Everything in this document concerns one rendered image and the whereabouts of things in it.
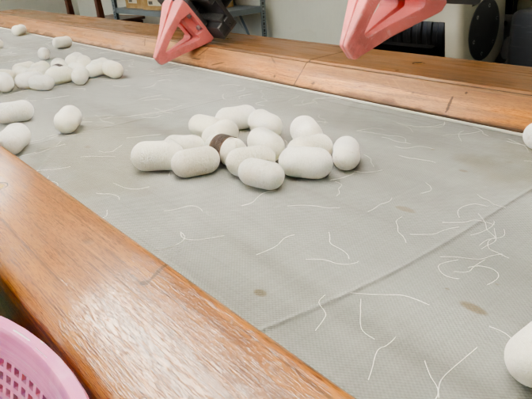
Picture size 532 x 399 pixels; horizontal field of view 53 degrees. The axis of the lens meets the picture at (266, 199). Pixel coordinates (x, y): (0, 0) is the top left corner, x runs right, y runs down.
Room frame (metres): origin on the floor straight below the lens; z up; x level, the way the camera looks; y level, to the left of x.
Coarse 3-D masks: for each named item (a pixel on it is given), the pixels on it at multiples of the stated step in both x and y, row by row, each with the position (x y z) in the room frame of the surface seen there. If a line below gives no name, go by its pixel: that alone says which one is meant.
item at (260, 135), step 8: (256, 128) 0.37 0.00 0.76; (264, 128) 0.37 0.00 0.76; (248, 136) 0.37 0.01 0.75; (256, 136) 0.36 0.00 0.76; (264, 136) 0.35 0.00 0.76; (272, 136) 0.35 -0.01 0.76; (248, 144) 0.37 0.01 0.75; (256, 144) 0.35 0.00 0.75; (264, 144) 0.35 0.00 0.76; (272, 144) 0.35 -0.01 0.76; (280, 144) 0.35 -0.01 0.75; (280, 152) 0.35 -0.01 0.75
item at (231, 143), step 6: (210, 138) 0.36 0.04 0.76; (228, 138) 0.35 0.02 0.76; (234, 138) 0.35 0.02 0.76; (204, 144) 0.36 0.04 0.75; (222, 144) 0.35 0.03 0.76; (228, 144) 0.35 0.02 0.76; (234, 144) 0.35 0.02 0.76; (240, 144) 0.35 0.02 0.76; (222, 150) 0.35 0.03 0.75; (228, 150) 0.34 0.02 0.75; (222, 156) 0.35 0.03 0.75; (222, 162) 0.35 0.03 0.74
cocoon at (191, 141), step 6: (168, 138) 0.37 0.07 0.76; (174, 138) 0.37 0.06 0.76; (180, 138) 0.37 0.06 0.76; (186, 138) 0.37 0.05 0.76; (192, 138) 0.37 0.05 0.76; (198, 138) 0.37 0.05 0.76; (180, 144) 0.37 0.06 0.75; (186, 144) 0.37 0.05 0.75; (192, 144) 0.37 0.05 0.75; (198, 144) 0.37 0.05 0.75
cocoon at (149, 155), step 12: (144, 144) 0.35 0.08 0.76; (156, 144) 0.35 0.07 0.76; (168, 144) 0.35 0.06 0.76; (132, 156) 0.35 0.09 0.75; (144, 156) 0.35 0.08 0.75; (156, 156) 0.34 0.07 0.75; (168, 156) 0.34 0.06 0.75; (144, 168) 0.35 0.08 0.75; (156, 168) 0.35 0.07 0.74; (168, 168) 0.35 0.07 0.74
